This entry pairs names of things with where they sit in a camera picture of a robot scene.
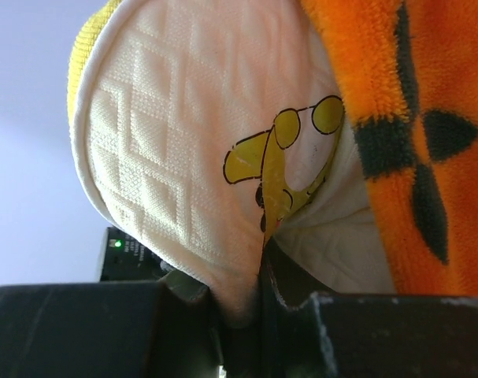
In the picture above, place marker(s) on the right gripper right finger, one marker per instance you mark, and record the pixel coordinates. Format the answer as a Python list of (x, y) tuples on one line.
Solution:
[(310, 331)]

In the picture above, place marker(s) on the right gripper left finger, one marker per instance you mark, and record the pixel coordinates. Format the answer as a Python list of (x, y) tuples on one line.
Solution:
[(151, 328)]

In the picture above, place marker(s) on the cream pillow yellow edge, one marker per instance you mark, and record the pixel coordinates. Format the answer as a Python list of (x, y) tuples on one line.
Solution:
[(209, 129)]

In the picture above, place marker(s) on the orange patterned pillowcase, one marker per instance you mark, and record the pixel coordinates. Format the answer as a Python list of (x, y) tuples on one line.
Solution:
[(408, 74)]

